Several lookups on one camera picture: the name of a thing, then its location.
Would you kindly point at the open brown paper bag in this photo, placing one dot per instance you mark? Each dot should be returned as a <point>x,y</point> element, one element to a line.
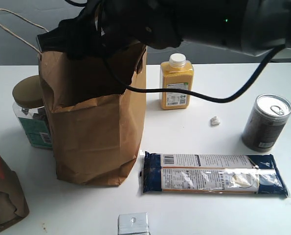
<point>96,124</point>

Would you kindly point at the clear jar with gold lid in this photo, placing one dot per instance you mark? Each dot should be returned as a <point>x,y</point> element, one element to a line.
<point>29,109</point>

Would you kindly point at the dark tin can pull-tab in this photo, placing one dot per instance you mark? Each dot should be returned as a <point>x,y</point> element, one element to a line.
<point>266,121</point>

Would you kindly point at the silver metal block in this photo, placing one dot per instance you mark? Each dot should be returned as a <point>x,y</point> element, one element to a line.
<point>133,224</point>

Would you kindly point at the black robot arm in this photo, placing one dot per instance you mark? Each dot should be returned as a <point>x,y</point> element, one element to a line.
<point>250,27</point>

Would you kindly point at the yellow grain bottle white cap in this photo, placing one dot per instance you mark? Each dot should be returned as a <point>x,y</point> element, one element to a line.
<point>177,73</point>

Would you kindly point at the folded brown paper bag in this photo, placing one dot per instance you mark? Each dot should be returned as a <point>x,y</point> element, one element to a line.
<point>13,204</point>

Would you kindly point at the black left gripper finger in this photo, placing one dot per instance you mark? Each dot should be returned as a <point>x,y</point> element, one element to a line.
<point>70,36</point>

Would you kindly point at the white lump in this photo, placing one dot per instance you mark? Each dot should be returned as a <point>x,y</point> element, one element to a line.
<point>215,121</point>

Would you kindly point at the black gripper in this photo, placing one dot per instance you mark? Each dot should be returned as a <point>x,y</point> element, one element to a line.
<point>120,23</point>

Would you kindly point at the blue white noodle package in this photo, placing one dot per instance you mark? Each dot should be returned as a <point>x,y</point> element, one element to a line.
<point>202,173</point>

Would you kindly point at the white desk in background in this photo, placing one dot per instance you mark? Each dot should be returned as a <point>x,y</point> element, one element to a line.
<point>283,56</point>

